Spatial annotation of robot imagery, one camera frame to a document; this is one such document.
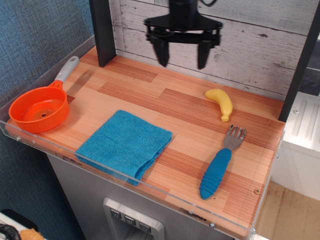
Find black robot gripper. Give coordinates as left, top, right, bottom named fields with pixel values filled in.
left=144, top=0, right=223, bottom=70

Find yellow toy banana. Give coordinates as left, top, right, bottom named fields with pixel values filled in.
left=205, top=88, right=233, bottom=122

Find folded blue cloth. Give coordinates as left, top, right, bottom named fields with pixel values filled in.
left=76, top=110, right=173, bottom=186

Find white cabinet at right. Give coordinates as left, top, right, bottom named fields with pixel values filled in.
left=271, top=92, right=320, bottom=200

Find grey toy fridge cabinet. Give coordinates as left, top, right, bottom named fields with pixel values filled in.
left=48, top=155, right=231, bottom=240

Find silver dispenser panel with buttons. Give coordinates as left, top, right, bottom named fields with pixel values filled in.
left=103, top=197, right=166, bottom=240

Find clear acrylic table guard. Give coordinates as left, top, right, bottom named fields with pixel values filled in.
left=0, top=48, right=285, bottom=240

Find dark grey left post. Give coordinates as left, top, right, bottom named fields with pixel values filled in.
left=89, top=0, right=117, bottom=67

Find dark grey post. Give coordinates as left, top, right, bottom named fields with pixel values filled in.
left=89, top=0, right=117, bottom=67
left=278, top=1, right=320, bottom=122

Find dark grey right post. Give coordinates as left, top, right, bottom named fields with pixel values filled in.
left=278, top=1, right=320, bottom=122

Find fork with blue handle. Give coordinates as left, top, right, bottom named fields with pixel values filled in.
left=199, top=125, right=247, bottom=200

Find orange pot with grey handle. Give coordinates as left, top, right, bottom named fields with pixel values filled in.
left=8, top=56, right=80, bottom=133

